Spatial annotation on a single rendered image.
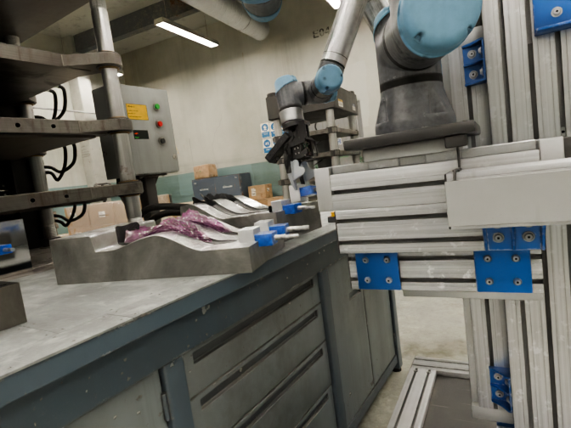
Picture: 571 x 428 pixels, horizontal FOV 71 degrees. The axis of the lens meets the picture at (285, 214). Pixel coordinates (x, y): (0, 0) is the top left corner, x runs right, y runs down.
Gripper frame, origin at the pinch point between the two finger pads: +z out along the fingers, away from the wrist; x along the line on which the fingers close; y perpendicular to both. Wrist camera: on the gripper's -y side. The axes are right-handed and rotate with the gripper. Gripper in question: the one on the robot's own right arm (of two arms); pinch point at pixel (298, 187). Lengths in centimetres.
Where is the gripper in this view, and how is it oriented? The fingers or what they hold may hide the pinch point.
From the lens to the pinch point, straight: 126.4
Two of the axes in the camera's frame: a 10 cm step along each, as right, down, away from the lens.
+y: 8.2, -2.0, -5.4
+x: 5.5, -0.2, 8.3
